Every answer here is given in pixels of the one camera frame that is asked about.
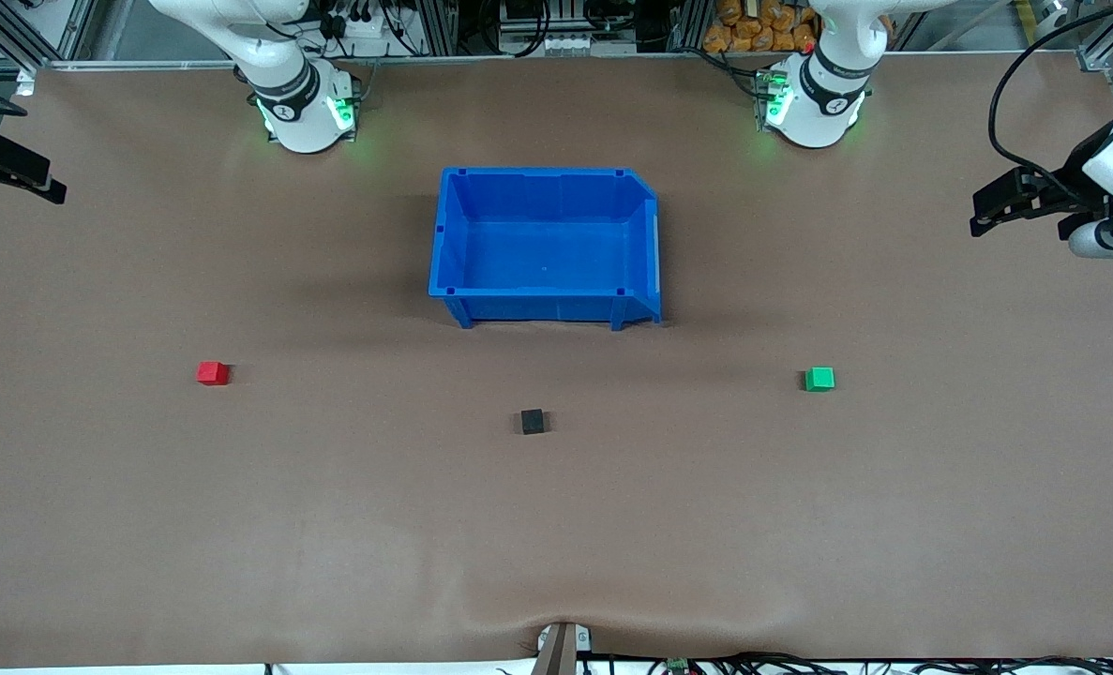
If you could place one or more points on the brown table mat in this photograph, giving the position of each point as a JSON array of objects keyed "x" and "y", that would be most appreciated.
[{"x": 237, "y": 525}]

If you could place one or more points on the white power strip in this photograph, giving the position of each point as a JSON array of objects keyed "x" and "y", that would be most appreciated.
[{"x": 359, "y": 23}]

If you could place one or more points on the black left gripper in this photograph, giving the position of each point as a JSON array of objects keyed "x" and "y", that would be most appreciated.
[{"x": 1065, "y": 184}]

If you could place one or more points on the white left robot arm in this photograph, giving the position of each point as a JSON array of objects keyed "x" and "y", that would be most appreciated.
[{"x": 819, "y": 112}]

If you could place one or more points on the small red cube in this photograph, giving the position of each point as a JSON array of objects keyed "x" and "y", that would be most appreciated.
[{"x": 212, "y": 373}]

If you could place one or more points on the blue plastic storage bin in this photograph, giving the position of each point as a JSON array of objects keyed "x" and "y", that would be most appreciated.
[{"x": 542, "y": 248}]

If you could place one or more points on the small black cube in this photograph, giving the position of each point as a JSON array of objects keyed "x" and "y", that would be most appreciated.
[{"x": 533, "y": 422}]

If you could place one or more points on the orange snack bags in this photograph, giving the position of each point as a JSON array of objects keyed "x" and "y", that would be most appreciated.
[{"x": 758, "y": 28}]

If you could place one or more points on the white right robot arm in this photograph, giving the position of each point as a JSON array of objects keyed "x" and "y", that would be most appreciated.
[{"x": 303, "y": 122}]

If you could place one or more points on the small green cube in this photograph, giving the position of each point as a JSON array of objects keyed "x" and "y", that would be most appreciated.
[{"x": 819, "y": 379}]

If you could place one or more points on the metal table edge clamp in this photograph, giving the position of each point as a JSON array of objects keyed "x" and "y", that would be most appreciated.
[{"x": 563, "y": 649}]

